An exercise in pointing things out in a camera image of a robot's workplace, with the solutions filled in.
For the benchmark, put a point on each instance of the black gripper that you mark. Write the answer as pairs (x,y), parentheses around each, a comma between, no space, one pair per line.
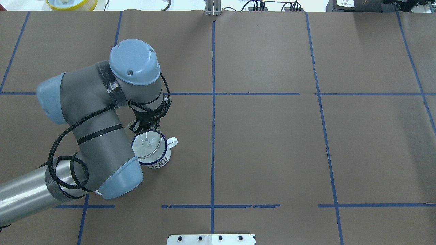
(145,119)

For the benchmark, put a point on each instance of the white enamel cup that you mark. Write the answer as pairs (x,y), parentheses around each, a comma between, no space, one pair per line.
(163,154)

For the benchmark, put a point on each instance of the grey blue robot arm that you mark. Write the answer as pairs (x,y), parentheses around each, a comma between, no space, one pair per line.
(94,153)

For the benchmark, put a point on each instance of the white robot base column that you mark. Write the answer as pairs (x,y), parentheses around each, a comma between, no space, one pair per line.
(211,239)

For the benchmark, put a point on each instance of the yellow tape roll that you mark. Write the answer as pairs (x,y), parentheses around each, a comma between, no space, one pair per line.
(72,5)

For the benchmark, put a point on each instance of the brown paper table cover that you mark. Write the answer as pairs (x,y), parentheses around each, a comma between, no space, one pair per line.
(301,128)

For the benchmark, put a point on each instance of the aluminium frame post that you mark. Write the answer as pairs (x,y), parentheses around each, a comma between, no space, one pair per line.
(213,7)

